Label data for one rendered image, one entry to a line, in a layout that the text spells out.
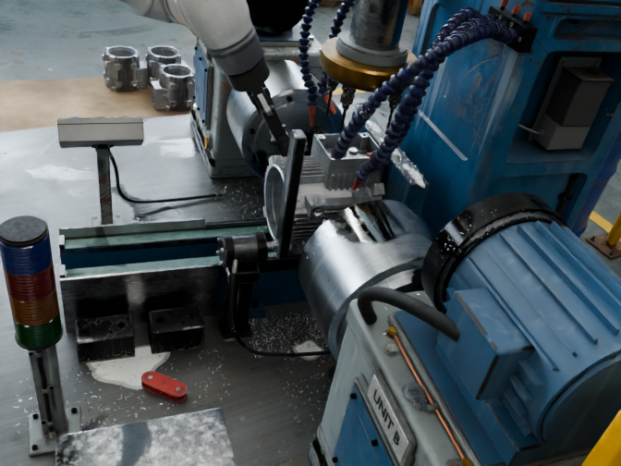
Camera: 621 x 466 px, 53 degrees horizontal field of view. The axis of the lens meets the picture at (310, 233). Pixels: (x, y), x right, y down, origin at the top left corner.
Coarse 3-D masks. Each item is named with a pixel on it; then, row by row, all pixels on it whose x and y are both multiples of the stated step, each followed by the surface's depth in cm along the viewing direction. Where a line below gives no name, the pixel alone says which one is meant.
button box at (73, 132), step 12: (60, 120) 127; (72, 120) 127; (84, 120) 128; (96, 120) 129; (108, 120) 130; (120, 120) 131; (132, 120) 131; (60, 132) 127; (72, 132) 127; (84, 132) 128; (96, 132) 129; (108, 132) 130; (120, 132) 130; (132, 132) 131; (60, 144) 129; (72, 144) 130; (84, 144) 131; (120, 144) 135; (132, 144) 136
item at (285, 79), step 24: (288, 72) 143; (240, 96) 144; (288, 96) 136; (240, 120) 141; (264, 120) 137; (288, 120) 139; (336, 120) 144; (240, 144) 141; (264, 144) 141; (264, 168) 144
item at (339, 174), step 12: (312, 144) 125; (324, 144) 126; (360, 144) 128; (372, 144) 126; (324, 156) 120; (348, 156) 123; (360, 156) 124; (324, 168) 120; (336, 168) 119; (348, 168) 120; (324, 180) 121; (336, 180) 120; (348, 180) 121; (372, 180) 123
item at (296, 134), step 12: (300, 132) 102; (300, 144) 101; (288, 156) 104; (300, 156) 102; (288, 168) 105; (300, 168) 104; (288, 180) 105; (288, 192) 106; (288, 204) 108; (288, 216) 109; (288, 228) 111; (276, 240) 114; (288, 240) 113; (276, 252) 115; (288, 252) 115
